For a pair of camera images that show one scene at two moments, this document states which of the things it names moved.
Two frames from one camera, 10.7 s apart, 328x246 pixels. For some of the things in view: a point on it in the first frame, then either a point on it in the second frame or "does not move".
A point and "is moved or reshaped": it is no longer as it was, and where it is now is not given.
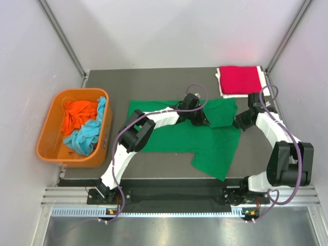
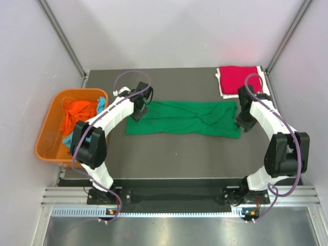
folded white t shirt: x=266 y=91 does not move
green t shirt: x=211 y=147 is moved or reshaped
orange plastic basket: x=50 y=146 does not move
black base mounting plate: x=177 y=196 does not move
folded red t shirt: x=239 y=79 does not move
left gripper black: x=201 y=119 → x=136 y=117
